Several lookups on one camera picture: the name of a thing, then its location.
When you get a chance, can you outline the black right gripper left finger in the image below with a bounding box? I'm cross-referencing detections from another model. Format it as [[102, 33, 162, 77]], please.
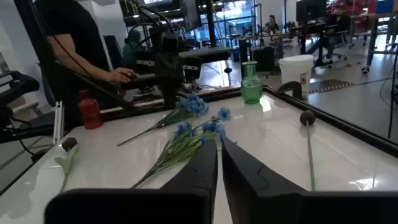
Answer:
[[160, 139, 218, 224]]

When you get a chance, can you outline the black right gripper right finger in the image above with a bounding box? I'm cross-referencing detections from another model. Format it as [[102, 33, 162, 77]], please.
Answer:
[[221, 139, 312, 224]]

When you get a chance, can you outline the blue flower bunch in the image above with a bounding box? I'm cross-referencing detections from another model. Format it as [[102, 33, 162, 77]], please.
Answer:
[[117, 94, 210, 147], [130, 108, 232, 190]]

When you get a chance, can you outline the red vase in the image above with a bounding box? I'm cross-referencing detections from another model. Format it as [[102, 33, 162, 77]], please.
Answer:
[[78, 90, 104, 130]]

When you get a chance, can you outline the green glass vase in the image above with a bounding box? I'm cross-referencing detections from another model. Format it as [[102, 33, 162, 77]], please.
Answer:
[[241, 61, 264, 105]]

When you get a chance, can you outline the person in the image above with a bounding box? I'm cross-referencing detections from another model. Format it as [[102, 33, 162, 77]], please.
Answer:
[[122, 29, 142, 69], [32, 0, 135, 125], [266, 14, 280, 35], [306, 2, 351, 63]]

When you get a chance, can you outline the person's hand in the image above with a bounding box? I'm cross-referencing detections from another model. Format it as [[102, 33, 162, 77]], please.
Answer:
[[106, 67, 135, 84]]

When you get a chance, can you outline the black curved clamp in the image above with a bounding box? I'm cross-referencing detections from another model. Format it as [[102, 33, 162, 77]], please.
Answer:
[[275, 80, 303, 100]]

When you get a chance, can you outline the white plastic bucket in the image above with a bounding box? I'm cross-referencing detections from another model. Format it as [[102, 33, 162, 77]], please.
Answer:
[[279, 54, 315, 100]]

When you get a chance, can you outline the black equipment stand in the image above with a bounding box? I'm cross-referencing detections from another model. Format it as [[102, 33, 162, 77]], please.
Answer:
[[0, 70, 55, 144]]

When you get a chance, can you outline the black monitor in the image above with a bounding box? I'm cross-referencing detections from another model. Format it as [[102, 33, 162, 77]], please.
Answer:
[[295, 0, 328, 23]]

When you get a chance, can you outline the office chair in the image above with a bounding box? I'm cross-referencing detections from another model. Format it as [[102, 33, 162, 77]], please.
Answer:
[[323, 29, 349, 68]]

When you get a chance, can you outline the wooden desk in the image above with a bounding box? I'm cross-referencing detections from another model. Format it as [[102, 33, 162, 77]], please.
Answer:
[[349, 11, 398, 75]]

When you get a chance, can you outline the black table frame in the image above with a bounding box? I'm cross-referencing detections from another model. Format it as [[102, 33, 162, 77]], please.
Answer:
[[0, 85, 398, 197]]

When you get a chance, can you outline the aluminium extrusion post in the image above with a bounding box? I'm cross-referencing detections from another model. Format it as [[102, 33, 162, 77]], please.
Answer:
[[52, 101, 65, 146]]

